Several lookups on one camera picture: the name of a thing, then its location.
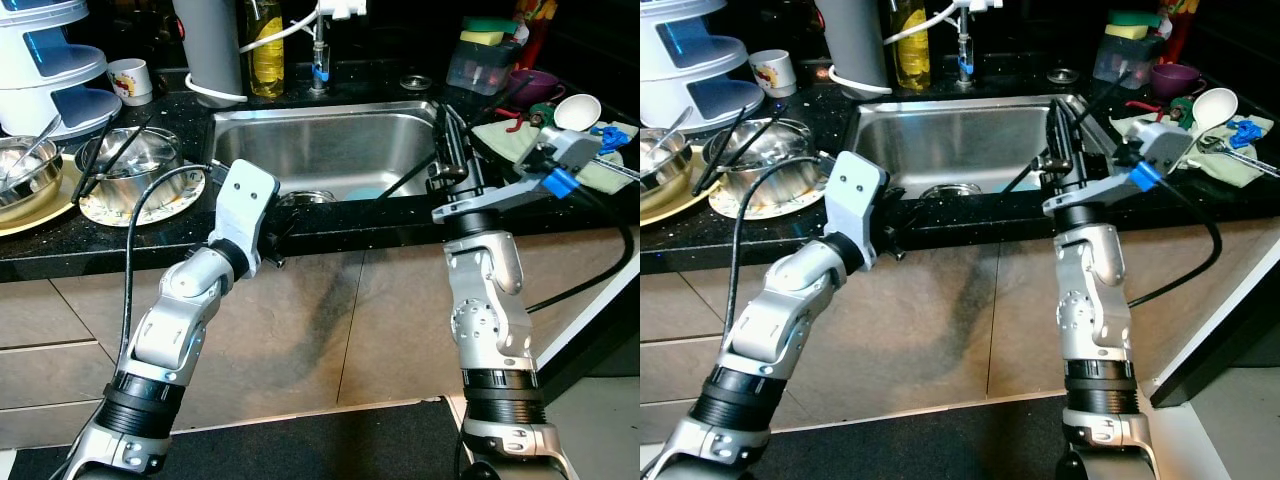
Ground light green cloth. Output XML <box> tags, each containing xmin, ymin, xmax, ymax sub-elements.
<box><xmin>470</xmin><ymin>115</ymin><xmax>639</xmax><ymax>194</ymax></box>
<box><xmin>1110</xmin><ymin>110</ymin><xmax>1276</xmax><ymax>188</ymax></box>

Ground clear plastic container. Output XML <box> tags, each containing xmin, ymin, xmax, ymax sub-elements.
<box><xmin>1093</xmin><ymin>35</ymin><xmax>1166</xmax><ymax>91</ymax></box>
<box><xmin>447</xmin><ymin>42</ymin><xmax>521</xmax><ymax>98</ymax></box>

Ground purple cup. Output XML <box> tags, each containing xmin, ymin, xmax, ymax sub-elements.
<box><xmin>1150</xmin><ymin>63</ymin><xmax>1201</xmax><ymax>101</ymax></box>
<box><xmin>507</xmin><ymin>68</ymin><xmax>561</xmax><ymax>109</ymax></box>

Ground floral patterned plate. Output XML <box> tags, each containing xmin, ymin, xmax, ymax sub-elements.
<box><xmin>708</xmin><ymin>160</ymin><xmax>831</xmax><ymax>221</ymax></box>
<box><xmin>78</xmin><ymin>165</ymin><xmax>208</xmax><ymax>228</ymax></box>

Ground stainless steel sink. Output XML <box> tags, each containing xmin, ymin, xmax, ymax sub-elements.
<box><xmin>207</xmin><ymin>100</ymin><xmax>471</xmax><ymax>206</ymax></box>
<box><xmin>845</xmin><ymin>93</ymin><xmax>1111</xmax><ymax>199</ymax></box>

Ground steel faucet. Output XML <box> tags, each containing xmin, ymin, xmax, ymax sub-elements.
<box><xmin>310</xmin><ymin>15</ymin><xmax>333</xmax><ymax>96</ymax></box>
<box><xmin>955</xmin><ymin>10</ymin><xmax>978</xmax><ymax>89</ymax></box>

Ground white plastic ladle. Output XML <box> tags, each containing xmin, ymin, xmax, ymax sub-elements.
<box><xmin>1185</xmin><ymin>87</ymin><xmax>1241</xmax><ymax>166</ymax></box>
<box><xmin>553</xmin><ymin>93</ymin><xmax>603</xmax><ymax>136</ymax></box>

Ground grey stone cabinet front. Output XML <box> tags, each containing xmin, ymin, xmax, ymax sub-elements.
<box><xmin>665</xmin><ymin>215</ymin><xmax>1280</xmax><ymax>401</ymax></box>
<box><xmin>50</xmin><ymin>225</ymin><xmax>641</xmax><ymax>421</ymax></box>

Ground small steel pot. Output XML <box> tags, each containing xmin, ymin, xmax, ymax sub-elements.
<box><xmin>98</xmin><ymin>125</ymin><xmax>191</xmax><ymax>211</ymax></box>
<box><xmin>715</xmin><ymin>118</ymin><xmax>816</xmax><ymax>206</ymax></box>

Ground red printed bottle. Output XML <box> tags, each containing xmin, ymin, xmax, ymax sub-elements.
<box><xmin>1155</xmin><ymin>0</ymin><xmax>1201</xmax><ymax>66</ymax></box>
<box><xmin>512</xmin><ymin>0</ymin><xmax>558</xmax><ymax>73</ymax></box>

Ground yellow oil bottle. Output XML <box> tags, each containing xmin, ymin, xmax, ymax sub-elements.
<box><xmin>888</xmin><ymin>0</ymin><xmax>931</xmax><ymax>91</ymax></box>
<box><xmin>243</xmin><ymin>0</ymin><xmax>286</xmax><ymax>99</ymax></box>

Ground grey thermos jug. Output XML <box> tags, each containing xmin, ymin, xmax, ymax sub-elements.
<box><xmin>172</xmin><ymin>0</ymin><xmax>248</xmax><ymax>101</ymax></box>
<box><xmin>815</xmin><ymin>0</ymin><xmax>891</xmax><ymax>94</ymax></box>

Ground white printed mug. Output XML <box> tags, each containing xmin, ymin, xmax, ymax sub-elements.
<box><xmin>107</xmin><ymin>58</ymin><xmax>154</xmax><ymax>108</ymax></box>
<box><xmin>748</xmin><ymin>50</ymin><xmax>798</xmax><ymax>99</ymax></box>

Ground black floor mat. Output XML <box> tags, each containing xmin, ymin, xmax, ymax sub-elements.
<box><xmin>640</xmin><ymin>385</ymin><xmax>1081</xmax><ymax>480</ymax></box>
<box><xmin>0</xmin><ymin>395</ymin><xmax>471</xmax><ymax>480</ymax></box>

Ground wide steel bowl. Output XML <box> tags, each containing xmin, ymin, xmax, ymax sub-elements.
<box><xmin>0</xmin><ymin>135</ymin><xmax>66</xmax><ymax>211</ymax></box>
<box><xmin>640</xmin><ymin>128</ymin><xmax>711</xmax><ymax>201</ymax></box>

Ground steel spoon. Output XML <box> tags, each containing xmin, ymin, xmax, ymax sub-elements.
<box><xmin>650</xmin><ymin>105</ymin><xmax>693</xmax><ymax>166</ymax></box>
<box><xmin>5</xmin><ymin>113</ymin><xmax>63</xmax><ymax>186</ymax></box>

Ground white tiered storage rack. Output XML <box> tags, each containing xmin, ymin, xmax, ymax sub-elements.
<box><xmin>0</xmin><ymin>0</ymin><xmax>123</xmax><ymax>141</ymax></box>
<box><xmin>640</xmin><ymin>0</ymin><xmax>753</xmax><ymax>133</ymax></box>

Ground shallow grey drawer front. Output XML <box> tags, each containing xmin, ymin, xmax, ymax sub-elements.
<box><xmin>0</xmin><ymin>280</ymin><xmax>71</xmax><ymax>351</ymax></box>
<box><xmin>640</xmin><ymin>270</ymin><xmax>701</xmax><ymax>346</ymax></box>

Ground deep grey drawer front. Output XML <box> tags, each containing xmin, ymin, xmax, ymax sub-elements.
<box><xmin>0</xmin><ymin>340</ymin><xmax>101</xmax><ymax>411</ymax></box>
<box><xmin>640</xmin><ymin>335</ymin><xmax>736</xmax><ymax>401</ymax></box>

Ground red handled pliers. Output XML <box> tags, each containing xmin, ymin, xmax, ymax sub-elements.
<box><xmin>1125</xmin><ymin>97</ymin><xmax>1171</xmax><ymax>126</ymax></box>
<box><xmin>492</xmin><ymin>105</ymin><xmax>536</xmax><ymax>133</ymax></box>

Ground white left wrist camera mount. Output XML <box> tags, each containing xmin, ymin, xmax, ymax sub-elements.
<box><xmin>215</xmin><ymin>158</ymin><xmax>281</xmax><ymax>279</ymax></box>
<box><xmin>825</xmin><ymin>150</ymin><xmax>894</xmax><ymax>273</ymax></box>

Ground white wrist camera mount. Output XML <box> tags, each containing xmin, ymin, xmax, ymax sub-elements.
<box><xmin>215</xmin><ymin>158</ymin><xmax>281</xmax><ymax>279</ymax></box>
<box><xmin>1042</xmin><ymin>120</ymin><xmax>1196</xmax><ymax>216</ymax></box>
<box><xmin>825</xmin><ymin>150</ymin><xmax>894</xmax><ymax>273</ymax></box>
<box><xmin>432</xmin><ymin>128</ymin><xmax>604</xmax><ymax>223</ymax></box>

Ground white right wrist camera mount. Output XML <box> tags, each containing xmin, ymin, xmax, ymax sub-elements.
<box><xmin>432</xmin><ymin>128</ymin><xmax>604</xmax><ymax>223</ymax></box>
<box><xmin>1042</xmin><ymin>120</ymin><xmax>1196</xmax><ymax>216</ymax></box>

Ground white hose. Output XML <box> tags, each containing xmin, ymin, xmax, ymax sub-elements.
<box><xmin>185</xmin><ymin>5</ymin><xmax>326</xmax><ymax>106</ymax></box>
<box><xmin>828</xmin><ymin>0</ymin><xmax>966</xmax><ymax>99</ymax></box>

